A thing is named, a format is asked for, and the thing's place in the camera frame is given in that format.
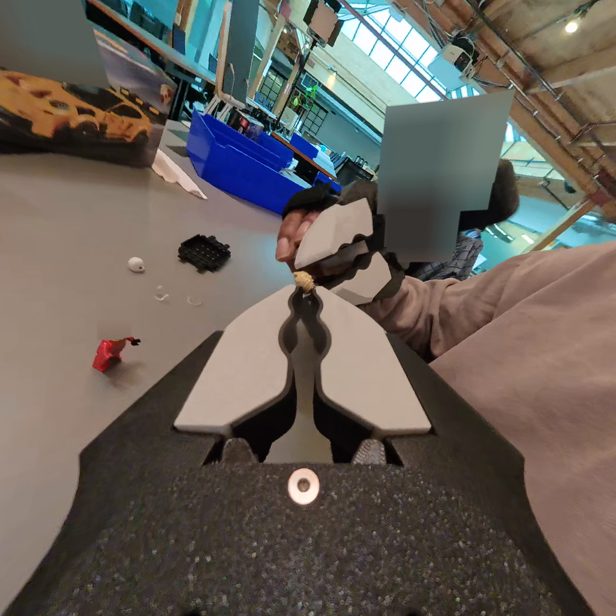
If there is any white ceiling box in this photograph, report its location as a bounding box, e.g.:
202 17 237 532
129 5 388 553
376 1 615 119
428 36 482 80

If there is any yellow car picture box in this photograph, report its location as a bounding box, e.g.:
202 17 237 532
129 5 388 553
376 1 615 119
0 21 178 170

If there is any red toy minifigure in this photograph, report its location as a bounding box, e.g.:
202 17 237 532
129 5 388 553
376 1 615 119
92 336 141 374

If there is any studio light panel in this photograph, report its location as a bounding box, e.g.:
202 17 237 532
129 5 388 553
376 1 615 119
303 0 345 46

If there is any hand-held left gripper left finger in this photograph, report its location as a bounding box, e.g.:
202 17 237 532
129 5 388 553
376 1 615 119
173 284 296 462

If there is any large blue plastic bin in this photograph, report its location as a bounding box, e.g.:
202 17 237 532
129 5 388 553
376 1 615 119
187 109 314 216

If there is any person's right hand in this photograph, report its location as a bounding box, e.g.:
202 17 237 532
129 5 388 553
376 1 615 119
276 179 381 270

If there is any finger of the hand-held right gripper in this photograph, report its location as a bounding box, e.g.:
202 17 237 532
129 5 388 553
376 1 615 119
294 197 386 276
315 250 394 307

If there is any torn white paper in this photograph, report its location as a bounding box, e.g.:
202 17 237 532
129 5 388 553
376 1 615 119
150 148 209 200

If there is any person's right forearm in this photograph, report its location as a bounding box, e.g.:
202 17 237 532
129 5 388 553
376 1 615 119
367 241 616 362

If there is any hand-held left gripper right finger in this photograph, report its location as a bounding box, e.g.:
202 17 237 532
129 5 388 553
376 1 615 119
308 288 433 462

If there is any dark printed box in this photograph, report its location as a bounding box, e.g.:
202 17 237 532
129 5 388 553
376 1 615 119
231 108 265 141

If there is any black brick chassis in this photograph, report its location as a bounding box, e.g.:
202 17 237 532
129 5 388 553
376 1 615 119
177 234 232 274

